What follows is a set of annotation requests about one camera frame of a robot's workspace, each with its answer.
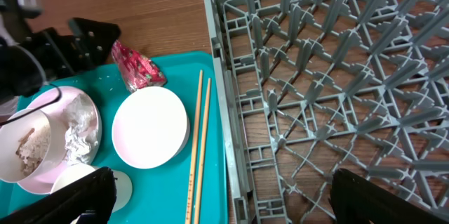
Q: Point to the red snack wrapper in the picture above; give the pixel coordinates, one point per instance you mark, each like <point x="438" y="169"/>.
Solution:
<point x="137" y="70"/>

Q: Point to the foil ball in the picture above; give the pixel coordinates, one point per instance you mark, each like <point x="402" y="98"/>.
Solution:
<point x="81" y="136"/>

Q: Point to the wooden chopstick left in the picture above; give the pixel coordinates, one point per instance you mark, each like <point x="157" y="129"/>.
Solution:
<point x="195" y="136"/>

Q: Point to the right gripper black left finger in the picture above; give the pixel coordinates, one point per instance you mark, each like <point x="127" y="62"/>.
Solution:
<point x="87" y="200"/>

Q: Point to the small pink plate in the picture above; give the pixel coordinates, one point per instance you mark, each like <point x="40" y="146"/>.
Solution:
<point x="150" y="127"/>

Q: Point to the white paper cup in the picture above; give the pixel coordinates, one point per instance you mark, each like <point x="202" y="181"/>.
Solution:
<point x="124" y="187"/>

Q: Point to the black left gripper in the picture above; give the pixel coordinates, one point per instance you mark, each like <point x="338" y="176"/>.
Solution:
<point x="85" y="49"/>

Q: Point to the wooden chopstick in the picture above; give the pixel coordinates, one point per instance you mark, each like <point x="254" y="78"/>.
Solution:
<point x="195" y="136"/>
<point x="199" y="184"/>

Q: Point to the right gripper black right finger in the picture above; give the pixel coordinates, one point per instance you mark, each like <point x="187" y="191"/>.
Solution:
<point x="356" y="200"/>

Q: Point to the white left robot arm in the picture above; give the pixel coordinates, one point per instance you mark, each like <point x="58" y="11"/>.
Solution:
<point x="31" y="60"/>

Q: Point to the rice food scraps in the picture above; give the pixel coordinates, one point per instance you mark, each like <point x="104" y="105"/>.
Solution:
<point x="33" y="148"/>

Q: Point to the wooden chopstick right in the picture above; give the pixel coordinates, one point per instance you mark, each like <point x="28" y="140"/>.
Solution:
<point x="199" y="184"/>

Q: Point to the grey dish rack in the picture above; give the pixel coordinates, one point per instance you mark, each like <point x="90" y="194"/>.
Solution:
<point x="308" y="87"/>

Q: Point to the white bowl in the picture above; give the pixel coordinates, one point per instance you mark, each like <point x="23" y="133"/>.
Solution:
<point x="22" y="122"/>

